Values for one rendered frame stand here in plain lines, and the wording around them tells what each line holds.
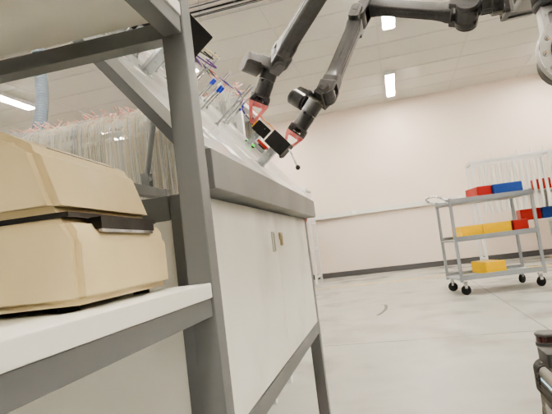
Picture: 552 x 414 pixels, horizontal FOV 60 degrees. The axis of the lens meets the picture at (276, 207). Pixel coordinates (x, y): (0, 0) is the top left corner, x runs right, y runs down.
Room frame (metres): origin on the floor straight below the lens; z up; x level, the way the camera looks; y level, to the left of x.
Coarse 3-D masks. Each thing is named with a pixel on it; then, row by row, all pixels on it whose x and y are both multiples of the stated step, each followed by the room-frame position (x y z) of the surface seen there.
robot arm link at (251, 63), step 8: (248, 56) 1.53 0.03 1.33; (256, 56) 1.54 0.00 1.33; (264, 56) 1.56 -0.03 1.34; (248, 64) 1.54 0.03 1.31; (256, 64) 1.55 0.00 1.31; (264, 64) 1.55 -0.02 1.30; (280, 64) 1.51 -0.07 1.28; (248, 72) 1.57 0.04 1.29; (256, 72) 1.57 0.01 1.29; (272, 72) 1.55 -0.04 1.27; (280, 72) 1.54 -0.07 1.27
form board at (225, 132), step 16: (112, 64) 0.77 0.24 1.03; (128, 64) 0.82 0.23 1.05; (128, 80) 0.77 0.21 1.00; (144, 80) 0.81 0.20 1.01; (160, 80) 1.04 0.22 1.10; (144, 96) 0.76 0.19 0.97; (160, 96) 0.81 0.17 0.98; (160, 112) 0.76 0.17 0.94; (208, 112) 1.42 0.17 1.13; (208, 128) 1.00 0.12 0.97; (224, 128) 1.39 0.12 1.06; (208, 144) 0.79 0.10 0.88; (240, 144) 1.37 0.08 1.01; (240, 160) 0.98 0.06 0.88; (272, 176) 1.32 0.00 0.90
